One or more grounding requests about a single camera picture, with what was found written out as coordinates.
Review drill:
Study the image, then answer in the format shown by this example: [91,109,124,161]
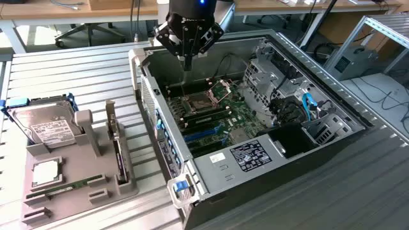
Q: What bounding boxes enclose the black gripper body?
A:
[165,0,219,26]

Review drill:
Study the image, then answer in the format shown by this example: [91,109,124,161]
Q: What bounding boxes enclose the black graphics card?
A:
[104,100,130,185]

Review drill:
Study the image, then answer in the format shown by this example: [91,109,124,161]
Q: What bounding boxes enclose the open grey PC case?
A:
[128,29,376,230]

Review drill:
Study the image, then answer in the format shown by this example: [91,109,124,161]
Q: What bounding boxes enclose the office chair with black base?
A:
[241,13,292,30]

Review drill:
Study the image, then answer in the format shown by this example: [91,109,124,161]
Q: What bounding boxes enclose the thin socket locking lever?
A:
[179,78,189,99]

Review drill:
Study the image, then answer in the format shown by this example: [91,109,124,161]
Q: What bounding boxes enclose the brown cardboard box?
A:
[88,0,134,11]

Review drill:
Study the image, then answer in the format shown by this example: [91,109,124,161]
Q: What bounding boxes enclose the metal socket cover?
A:
[205,80,233,105]

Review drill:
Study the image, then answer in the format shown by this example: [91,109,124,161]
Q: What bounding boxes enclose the office chair with grey base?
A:
[54,23,127,48]

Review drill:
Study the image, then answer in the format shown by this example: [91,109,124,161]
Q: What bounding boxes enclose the long wooden desk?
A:
[233,0,404,46]

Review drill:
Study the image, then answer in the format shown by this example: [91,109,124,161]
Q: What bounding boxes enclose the CPU socket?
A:
[187,92,220,113]

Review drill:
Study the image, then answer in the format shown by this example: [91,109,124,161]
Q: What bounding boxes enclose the silver perforated drive cage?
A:
[241,39,308,120]

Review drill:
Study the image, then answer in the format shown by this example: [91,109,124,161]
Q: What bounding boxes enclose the green motherboard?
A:
[165,79,272,159]

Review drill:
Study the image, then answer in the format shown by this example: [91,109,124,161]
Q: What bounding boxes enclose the installed black RAM stick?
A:
[184,111,232,126]

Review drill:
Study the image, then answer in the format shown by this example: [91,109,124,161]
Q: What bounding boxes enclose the blue expansion slot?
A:
[184,128,216,142]

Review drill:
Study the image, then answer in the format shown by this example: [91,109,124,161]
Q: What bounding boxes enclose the grey chipset heatsink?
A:
[229,129,252,142]

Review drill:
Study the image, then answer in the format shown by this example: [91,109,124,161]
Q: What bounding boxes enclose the grey control box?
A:
[332,45,380,81]

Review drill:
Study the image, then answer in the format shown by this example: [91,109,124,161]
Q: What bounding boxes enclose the silver hard disk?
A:
[6,99,79,148]

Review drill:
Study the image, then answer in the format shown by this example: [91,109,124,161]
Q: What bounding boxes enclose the silver disk bay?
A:
[301,114,352,146]

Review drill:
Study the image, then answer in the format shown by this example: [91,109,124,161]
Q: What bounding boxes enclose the white side table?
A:
[340,73,409,142]

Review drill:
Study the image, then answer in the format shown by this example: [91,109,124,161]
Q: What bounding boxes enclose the grey power supply unit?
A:
[192,134,285,194]

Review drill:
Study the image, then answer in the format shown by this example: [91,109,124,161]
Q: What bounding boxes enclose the grey parts rack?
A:
[19,99,140,226]

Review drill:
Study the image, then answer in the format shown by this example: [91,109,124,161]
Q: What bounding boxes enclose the silver CPU chip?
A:
[32,161,62,187]

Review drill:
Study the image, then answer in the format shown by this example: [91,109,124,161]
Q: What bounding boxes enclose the green RAM stick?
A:
[26,176,106,199]

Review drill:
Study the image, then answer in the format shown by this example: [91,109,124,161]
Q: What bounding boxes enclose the dangling black cable with plug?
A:
[130,0,142,42]

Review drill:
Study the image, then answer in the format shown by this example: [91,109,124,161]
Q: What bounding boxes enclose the black looped wire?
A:
[215,54,251,78]

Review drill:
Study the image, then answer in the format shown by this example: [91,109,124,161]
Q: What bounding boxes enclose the grey-blue network cable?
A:
[51,0,86,10]

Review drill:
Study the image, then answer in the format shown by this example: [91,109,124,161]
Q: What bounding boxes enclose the coiled black floor cable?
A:
[313,43,335,59]

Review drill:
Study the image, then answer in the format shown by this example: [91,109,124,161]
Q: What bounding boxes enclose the black power wire bundle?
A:
[269,98,304,125]

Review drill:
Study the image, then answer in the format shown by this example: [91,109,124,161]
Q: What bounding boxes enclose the blue SATA wire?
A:
[301,92,319,122]

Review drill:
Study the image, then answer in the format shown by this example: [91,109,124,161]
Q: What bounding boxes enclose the aluminium frame shelf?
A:
[323,13,409,75]

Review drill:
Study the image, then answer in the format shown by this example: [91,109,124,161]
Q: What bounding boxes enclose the thin black table cable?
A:
[349,76,409,113]

